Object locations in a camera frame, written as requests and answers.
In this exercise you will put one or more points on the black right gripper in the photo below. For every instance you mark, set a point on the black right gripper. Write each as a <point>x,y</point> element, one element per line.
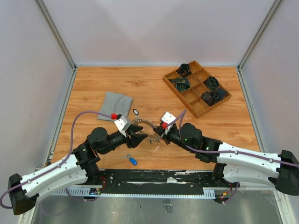
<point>161,132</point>

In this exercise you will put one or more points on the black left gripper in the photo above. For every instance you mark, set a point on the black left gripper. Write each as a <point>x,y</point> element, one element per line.
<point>136,139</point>

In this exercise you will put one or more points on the metal key ring disc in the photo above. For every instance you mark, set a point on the metal key ring disc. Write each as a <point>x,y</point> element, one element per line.
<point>147,128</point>

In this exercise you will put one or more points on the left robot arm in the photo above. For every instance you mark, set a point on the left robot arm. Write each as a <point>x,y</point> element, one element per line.
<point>78,168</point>

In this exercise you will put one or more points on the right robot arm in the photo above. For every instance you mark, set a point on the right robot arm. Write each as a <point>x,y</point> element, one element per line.
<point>234,164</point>

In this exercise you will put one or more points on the black key tag with key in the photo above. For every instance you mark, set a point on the black key tag with key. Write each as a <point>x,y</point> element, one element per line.
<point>136,113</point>

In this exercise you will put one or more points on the blue key tag with key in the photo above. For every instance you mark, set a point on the blue key tag with key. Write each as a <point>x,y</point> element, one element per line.
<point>131,159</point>

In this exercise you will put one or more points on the grey folded cloth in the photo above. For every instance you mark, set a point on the grey folded cloth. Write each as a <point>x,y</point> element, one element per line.
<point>116,103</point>

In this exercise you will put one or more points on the dark green patterned tie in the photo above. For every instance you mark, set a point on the dark green patterned tie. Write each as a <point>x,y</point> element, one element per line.
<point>181,84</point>

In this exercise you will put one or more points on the wooden compartment tray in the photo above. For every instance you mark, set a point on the wooden compartment tray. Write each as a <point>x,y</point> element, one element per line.
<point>192,97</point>

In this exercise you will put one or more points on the black orange rolled tie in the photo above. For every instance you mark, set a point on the black orange rolled tie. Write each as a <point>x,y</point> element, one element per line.
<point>184,70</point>

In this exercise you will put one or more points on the dark green floral tie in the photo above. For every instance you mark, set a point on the dark green floral tie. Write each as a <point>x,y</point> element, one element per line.
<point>211,83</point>

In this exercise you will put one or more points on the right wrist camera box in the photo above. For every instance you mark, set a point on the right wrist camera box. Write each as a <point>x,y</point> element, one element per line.
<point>167,122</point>

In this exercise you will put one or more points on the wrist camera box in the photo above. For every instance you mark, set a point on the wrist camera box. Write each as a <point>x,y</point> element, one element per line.
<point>167,122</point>
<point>122,123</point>

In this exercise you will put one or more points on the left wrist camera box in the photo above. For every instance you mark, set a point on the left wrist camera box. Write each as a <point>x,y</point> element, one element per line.
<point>122,123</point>

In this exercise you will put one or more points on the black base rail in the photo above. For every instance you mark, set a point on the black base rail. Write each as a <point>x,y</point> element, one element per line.
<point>169,184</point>

